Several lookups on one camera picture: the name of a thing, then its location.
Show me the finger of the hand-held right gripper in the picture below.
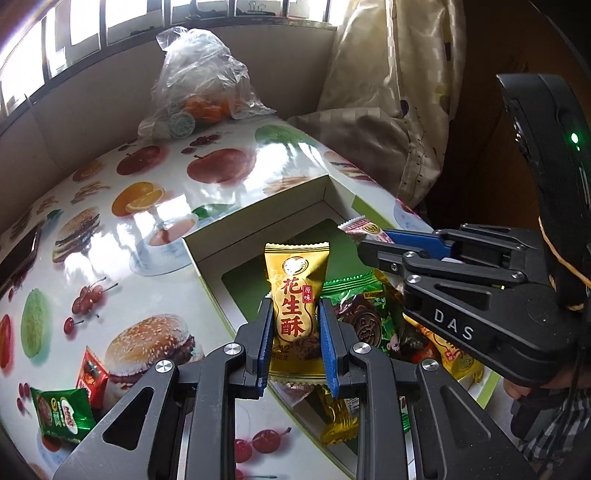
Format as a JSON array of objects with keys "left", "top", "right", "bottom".
[
  {"left": 382, "top": 224, "right": 541, "bottom": 273},
  {"left": 358, "top": 237, "right": 550, "bottom": 379}
]

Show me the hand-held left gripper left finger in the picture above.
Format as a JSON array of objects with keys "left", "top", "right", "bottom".
[{"left": 52, "top": 298, "right": 278, "bottom": 480}]

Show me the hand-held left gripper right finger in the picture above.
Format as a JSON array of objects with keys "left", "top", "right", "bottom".
[{"left": 320, "top": 298, "right": 539, "bottom": 480}]

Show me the pink white candy packet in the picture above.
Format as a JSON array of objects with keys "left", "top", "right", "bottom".
[{"left": 338, "top": 217, "right": 396, "bottom": 245}]

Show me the large green wafer packet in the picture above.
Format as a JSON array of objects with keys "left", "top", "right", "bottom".
[{"left": 320, "top": 271, "right": 408, "bottom": 357}]

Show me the yellow peanut candy packet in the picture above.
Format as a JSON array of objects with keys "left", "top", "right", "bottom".
[
  {"left": 263, "top": 241, "right": 331, "bottom": 387},
  {"left": 417, "top": 323, "right": 484, "bottom": 385}
]

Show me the long gold snack bar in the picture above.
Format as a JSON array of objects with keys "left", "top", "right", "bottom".
[{"left": 318, "top": 385, "right": 362, "bottom": 446}]

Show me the white green cardboard box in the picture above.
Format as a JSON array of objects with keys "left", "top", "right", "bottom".
[{"left": 182, "top": 174, "right": 502, "bottom": 446}]

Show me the person's right hand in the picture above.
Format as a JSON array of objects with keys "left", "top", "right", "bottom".
[{"left": 505, "top": 364, "right": 581, "bottom": 408}]

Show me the cream patterned curtain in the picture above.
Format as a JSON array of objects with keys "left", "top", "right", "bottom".
[{"left": 288, "top": 0, "right": 468, "bottom": 209}]

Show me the small red snack packet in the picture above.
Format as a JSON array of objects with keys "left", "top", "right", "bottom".
[{"left": 75, "top": 347, "right": 110, "bottom": 411}]

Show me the small green snack packet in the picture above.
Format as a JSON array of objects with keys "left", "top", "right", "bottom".
[{"left": 30, "top": 388, "right": 97, "bottom": 445}]

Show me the person's plaid clothing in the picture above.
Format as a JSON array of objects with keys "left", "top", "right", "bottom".
[{"left": 512, "top": 398, "right": 591, "bottom": 480}]

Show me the black smartphone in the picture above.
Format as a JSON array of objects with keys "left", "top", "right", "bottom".
[{"left": 0, "top": 226, "right": 45, "bottom": 292}]

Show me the clear plastic bag of oranges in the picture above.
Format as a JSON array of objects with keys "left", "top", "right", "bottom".
[{"left": 137, "top": 26, "right": 278, "bottom": 142}]

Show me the metal window grille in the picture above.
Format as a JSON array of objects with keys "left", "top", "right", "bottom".
[{"left": 0, "top": 0, "right": 339, "bottom": 117}]

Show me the tan cord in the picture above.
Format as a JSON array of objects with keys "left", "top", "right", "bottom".
[{"left": 538, "top": 216, "right": 591, "bottom": 311}]

